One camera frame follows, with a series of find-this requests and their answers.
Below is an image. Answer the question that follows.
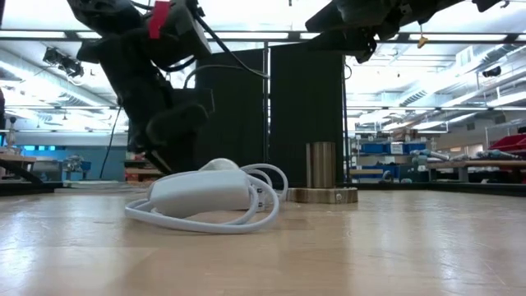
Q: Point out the red tape strip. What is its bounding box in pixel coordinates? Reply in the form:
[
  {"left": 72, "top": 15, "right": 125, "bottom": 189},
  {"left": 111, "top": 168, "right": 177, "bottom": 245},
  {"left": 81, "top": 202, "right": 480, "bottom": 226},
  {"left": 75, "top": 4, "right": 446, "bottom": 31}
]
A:
[{"left": 148, "top": 0, "right": 172, "bottom": 40}]

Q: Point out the white lightbulb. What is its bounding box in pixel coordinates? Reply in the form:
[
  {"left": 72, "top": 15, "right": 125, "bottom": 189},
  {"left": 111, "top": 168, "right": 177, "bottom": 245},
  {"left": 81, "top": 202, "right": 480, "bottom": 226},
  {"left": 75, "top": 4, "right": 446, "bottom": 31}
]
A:
[{"left": 199, "top": 158, "right": 240, "bottom": 172}]

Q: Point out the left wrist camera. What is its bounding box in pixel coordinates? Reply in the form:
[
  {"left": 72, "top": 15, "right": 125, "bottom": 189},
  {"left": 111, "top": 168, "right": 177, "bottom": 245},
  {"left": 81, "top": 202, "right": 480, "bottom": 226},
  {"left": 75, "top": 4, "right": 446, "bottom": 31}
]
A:
[{"left": 172, "top": 0, "right": 213, "bottom": 62}]

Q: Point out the red storage bin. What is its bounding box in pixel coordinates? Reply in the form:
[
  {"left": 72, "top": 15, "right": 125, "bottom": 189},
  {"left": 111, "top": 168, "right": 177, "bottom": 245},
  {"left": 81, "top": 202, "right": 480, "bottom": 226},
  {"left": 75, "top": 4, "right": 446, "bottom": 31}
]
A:
[{"left": 488, "top": 133, "right": 526, "bottom": 155}]

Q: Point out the black ceiling device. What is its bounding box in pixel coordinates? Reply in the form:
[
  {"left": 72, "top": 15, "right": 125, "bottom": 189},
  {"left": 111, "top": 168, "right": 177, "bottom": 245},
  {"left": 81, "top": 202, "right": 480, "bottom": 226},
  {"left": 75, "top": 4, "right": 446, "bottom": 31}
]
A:
[{"left": 43, "top": 46, "right": 85, "bottom": 79}]

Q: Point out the wooden workbench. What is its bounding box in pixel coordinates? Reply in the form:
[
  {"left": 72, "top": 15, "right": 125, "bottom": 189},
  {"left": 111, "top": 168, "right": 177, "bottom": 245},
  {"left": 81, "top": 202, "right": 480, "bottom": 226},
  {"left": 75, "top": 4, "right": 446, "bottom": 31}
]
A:
[{"left": 427, "top": 159, "right": 526, "bottom": 183}]

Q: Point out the metal lamp base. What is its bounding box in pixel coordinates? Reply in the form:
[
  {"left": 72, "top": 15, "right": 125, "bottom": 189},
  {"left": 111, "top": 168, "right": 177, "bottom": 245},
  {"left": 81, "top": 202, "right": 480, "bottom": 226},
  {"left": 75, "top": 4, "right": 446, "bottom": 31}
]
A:
[{"left": 287, "top": 141, "right": 359, "bottom": 205}]

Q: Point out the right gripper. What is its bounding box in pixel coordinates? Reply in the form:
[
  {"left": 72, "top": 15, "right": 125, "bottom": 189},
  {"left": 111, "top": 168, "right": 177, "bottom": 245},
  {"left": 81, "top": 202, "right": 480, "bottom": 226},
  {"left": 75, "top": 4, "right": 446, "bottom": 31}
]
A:
[{"left": 306, "top": 0, "right": 416, "bottom": 63}]

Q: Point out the thin black hanging cable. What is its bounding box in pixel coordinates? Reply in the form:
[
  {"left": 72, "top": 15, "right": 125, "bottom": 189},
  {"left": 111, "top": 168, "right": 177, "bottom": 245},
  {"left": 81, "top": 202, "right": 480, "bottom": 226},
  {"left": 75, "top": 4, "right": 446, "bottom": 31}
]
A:
[{"left": 99, "top": 105, "right": 123, "bottom": 180}]

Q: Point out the blue storage bins row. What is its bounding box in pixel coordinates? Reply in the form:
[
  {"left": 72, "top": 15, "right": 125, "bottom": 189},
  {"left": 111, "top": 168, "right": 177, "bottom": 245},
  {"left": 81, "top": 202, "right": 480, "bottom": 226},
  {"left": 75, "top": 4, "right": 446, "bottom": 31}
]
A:
[{"left": 361, "top": 141, "right": 427, "bottom": 156}]

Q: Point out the yellow hanging tag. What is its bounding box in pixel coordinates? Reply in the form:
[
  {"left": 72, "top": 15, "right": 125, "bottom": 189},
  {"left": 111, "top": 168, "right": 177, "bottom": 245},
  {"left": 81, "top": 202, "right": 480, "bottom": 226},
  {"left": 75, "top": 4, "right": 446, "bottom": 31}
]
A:
[{"left": 417, "top": 24, "right": 430, "bottom": 49}]

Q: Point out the white lamp power cord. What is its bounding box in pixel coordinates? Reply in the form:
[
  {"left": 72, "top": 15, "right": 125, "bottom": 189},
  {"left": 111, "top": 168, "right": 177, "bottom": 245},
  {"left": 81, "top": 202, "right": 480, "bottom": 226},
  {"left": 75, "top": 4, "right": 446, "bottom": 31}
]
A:
[{"left": 124, "top": 163, "right": 289, "bottom": 235}]

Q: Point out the black aluminium rig frame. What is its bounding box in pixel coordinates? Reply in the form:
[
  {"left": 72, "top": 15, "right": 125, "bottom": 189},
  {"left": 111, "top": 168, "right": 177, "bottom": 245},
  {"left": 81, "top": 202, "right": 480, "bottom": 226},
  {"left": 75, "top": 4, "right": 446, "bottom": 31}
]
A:
[{"left": 0, "top": 179, "right": 526, "bottom": 197}]

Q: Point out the wooden shelf with boxes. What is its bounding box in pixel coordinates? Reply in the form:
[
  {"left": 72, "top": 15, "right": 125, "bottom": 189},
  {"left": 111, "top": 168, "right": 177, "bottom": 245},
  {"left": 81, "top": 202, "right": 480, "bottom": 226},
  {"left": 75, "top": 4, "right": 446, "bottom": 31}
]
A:
[{"left": 124, "top": 159, "right": 150, "bottom": 184}]

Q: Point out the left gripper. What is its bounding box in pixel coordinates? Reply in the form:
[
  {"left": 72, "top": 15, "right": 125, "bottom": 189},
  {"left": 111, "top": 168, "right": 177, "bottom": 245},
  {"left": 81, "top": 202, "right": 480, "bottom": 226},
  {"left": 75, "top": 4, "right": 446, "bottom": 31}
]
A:
[{"left": 100, "top": 24, "right": 215, "bottom": 176}]

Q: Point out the grey stand with knob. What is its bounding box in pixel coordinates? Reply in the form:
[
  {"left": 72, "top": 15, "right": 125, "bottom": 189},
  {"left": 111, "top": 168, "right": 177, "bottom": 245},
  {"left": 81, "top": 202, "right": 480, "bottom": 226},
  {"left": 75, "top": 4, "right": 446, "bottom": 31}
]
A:
[{"left": 6, "top": 117, "right": 20, "bottom": 155}]

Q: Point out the wooden table black leg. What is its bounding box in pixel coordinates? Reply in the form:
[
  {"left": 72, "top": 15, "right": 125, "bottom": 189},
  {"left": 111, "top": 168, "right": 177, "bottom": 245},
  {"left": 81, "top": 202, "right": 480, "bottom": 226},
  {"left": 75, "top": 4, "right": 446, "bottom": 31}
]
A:
[{"left": 0, "top": 154, "right": 43, "bottom": 185}]

